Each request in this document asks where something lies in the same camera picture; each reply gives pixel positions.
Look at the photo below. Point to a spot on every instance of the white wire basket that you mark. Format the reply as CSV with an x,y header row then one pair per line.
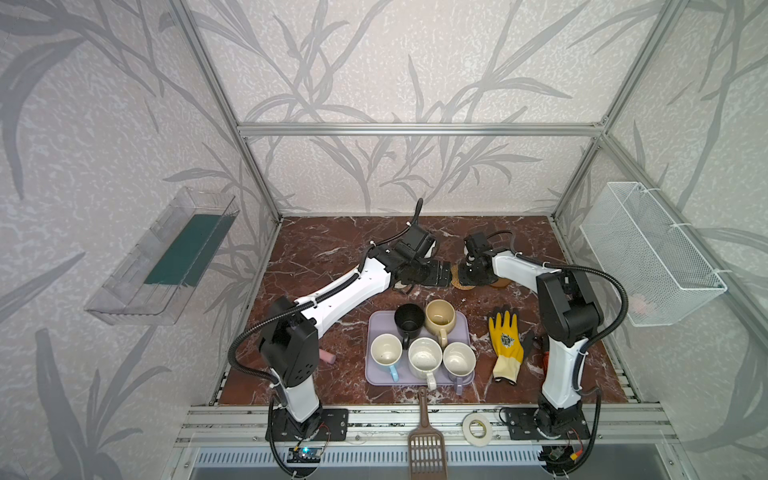
x,y
634,239

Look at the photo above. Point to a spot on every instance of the clear plastic wall bin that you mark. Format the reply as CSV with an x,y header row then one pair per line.
x,y
124,298

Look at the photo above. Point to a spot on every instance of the white mug cream handle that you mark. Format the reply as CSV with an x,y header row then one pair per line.
x,y
425,357

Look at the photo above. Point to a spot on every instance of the green flat sheet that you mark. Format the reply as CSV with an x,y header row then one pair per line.
x,y
187,258

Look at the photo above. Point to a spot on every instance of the left electronics board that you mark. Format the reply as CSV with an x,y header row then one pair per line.
x,y
304,455

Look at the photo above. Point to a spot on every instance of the tan wicker coaster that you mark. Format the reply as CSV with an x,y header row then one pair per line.
x,y
456,281

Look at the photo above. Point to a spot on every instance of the dark brown coaster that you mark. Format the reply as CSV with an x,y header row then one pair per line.
x,y
500,283

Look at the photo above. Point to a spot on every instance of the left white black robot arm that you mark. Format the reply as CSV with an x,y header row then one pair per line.
x,y
284,348

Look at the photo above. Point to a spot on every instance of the white mug blue handle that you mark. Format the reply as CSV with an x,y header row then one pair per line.
x,y
386,351

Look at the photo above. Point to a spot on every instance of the red black tool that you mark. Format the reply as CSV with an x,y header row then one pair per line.
x,y
541,344

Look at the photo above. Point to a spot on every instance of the electronics board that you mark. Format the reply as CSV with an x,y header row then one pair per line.
x,y
304,455
560,454

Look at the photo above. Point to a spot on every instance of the brown slotted scoop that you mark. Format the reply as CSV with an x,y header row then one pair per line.
x,y
426,447

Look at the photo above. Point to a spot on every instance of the white tape roll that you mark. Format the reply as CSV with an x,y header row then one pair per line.
x,y
477,430

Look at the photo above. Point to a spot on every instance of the lavender plastic tray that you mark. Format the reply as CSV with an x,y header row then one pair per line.
x,y
382,322

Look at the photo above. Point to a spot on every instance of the white mug lavender handle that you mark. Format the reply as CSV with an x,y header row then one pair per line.
x,y
459,360

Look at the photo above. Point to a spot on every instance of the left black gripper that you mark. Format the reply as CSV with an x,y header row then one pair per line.
x,y
424,273

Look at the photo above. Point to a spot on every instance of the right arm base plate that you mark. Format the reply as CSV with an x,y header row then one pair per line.
x,y
529,423

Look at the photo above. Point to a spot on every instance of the black mug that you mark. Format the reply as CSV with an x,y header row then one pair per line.
x,y
409,320

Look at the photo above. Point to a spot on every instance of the yellow work glove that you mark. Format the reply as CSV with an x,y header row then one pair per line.
x,y
505,340

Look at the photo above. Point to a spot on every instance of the pink cylinder piece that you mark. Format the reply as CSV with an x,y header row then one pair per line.
x,y
327,357

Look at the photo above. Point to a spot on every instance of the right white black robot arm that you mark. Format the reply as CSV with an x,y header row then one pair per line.
x,y
570,314

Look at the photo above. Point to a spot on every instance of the beige mug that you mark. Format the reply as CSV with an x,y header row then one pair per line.
x,y
440,320

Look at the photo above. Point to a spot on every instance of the right electronics board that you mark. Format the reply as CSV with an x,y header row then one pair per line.
x,y
560,454

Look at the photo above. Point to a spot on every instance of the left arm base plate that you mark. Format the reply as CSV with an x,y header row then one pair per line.
x,y
326,424

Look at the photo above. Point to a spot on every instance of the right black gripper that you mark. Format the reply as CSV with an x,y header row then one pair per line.
x,y
473,271

